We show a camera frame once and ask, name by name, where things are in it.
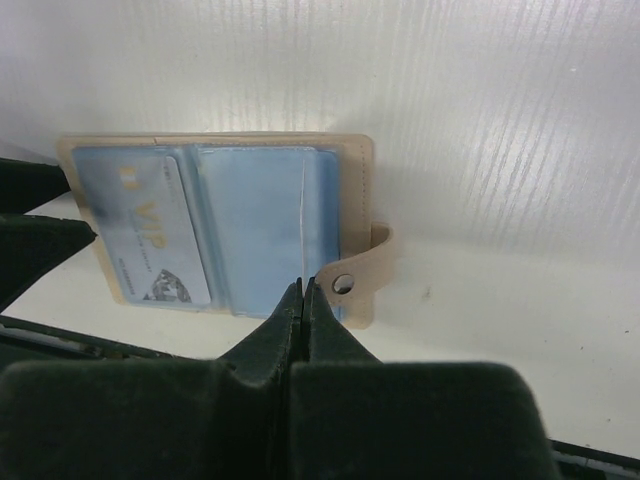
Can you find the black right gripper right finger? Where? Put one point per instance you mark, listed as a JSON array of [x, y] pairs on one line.
[[352, 416]]

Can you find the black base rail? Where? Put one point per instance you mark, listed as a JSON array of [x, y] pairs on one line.
[[41, 340]]

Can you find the aluminium frame rail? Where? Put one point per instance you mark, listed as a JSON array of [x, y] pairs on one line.
[[577, 462]]

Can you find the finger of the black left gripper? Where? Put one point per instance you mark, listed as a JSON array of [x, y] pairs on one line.
[[26, 186], [31, 246]]

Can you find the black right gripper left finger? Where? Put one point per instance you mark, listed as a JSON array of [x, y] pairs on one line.
[[164, 418]]

